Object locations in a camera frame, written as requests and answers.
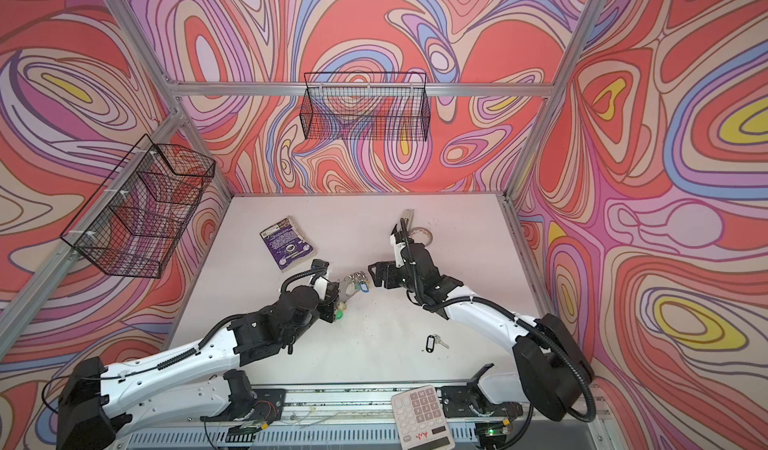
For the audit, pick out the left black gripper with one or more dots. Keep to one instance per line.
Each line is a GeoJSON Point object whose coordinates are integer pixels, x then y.
{"type": "Point", "coordinates": [330, 301]}

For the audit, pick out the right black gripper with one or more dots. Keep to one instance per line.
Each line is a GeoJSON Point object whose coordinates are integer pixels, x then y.
{"type": "Point", "coordinates": [381, 274]}

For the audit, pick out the large keyring with coloured keys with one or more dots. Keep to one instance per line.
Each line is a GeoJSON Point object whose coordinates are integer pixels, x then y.
{"type": "Point", "coordinates": [352, 285]}

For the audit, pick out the key with black tag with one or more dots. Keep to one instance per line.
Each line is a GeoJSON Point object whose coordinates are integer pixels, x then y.
{"type": "Point", "coordinates": [433, 341]}

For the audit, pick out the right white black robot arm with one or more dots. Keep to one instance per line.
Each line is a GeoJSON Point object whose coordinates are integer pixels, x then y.
{"type": "Point", "coordinates": [552, 372]}

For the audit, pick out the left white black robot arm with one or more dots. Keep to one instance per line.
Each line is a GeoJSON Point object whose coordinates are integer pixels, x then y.
{"type": "Point", "coordinates": [201, 380]}

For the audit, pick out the clear tape roll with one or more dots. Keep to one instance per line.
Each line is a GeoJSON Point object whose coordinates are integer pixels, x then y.
{"type": "Point", "coordinates": [422, 235]}

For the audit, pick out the silver black stapler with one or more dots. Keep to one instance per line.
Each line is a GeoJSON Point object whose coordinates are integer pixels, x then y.
{"type": "Point", "coordinates": [407, 216]}

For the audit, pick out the white pink calculator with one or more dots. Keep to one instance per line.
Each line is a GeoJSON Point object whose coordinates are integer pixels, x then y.
{"type": "Point", "coordinates": [420, 420]}

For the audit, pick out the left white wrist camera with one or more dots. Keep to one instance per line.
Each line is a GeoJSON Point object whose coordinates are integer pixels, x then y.
{"type": "Point", "coordinates": [322, 278]}

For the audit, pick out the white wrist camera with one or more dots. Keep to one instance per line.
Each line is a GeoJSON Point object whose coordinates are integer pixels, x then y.
{"type": "Point", "coordinates": [322, 278]}
{"type": "Point", "coordinates": [399, 238]}

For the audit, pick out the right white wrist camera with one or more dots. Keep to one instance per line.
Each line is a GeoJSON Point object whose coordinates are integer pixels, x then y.
{"type": "Point", "coordinates": [399, 238]}

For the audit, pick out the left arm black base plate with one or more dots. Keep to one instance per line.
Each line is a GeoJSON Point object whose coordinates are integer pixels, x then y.
{"type": "Point", "coordinates": [262, 405]}

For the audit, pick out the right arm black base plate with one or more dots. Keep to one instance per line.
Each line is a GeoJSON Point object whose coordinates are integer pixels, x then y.
{"type": "Point", "coordinates": [464, 401]}

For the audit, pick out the black wire basket on back wall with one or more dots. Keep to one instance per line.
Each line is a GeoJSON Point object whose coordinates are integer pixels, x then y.
{"type": "Point", "coordinates": [365, 106]}

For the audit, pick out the black wire basket on wall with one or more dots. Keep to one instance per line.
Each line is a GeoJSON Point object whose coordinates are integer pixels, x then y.
{"type": "Point", "coordinates": [132, 224]}
{"type": "Point", "coordinates": [365, 106]}

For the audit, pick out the black wire basket on left wall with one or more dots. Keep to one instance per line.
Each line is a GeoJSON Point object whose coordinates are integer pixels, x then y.
{"type": "Point", "coordinates": [132, 224]}

